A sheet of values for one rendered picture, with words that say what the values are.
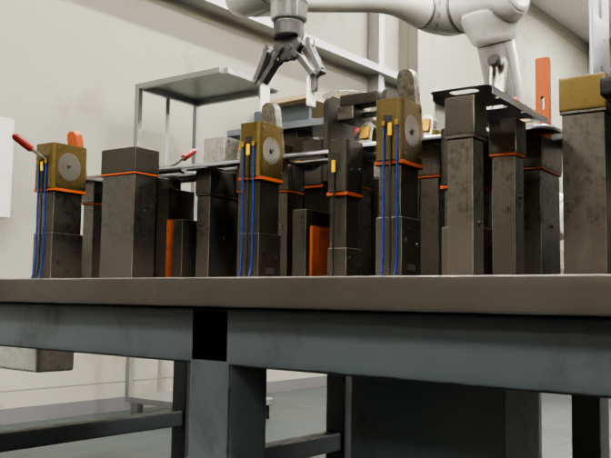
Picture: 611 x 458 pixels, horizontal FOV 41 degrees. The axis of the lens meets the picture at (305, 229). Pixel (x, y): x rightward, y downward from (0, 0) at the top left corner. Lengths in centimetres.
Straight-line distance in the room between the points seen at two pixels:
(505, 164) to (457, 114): 19
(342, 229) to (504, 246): 34
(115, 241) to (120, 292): 78
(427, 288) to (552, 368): 15
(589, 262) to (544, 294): 61
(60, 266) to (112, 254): 19
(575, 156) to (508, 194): 13
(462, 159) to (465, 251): 14
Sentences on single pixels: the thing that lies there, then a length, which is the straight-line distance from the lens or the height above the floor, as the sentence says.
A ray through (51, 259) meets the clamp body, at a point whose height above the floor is 76.
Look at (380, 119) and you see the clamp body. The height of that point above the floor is 101.
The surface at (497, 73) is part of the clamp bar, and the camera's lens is 191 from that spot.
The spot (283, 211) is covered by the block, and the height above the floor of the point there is 88.
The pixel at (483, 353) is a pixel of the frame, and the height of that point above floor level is 62.
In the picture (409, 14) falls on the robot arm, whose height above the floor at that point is 145.
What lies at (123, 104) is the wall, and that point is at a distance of 516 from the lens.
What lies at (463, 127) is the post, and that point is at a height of 94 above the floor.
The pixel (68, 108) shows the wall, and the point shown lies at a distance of 491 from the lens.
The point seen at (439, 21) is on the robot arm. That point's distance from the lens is 237.
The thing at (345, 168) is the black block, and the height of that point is 93.
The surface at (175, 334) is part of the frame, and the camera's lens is 120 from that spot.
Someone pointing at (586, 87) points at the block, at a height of 104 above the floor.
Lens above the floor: 67
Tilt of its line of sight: 5 degrees up
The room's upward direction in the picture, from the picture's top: 1 degrees clockwise
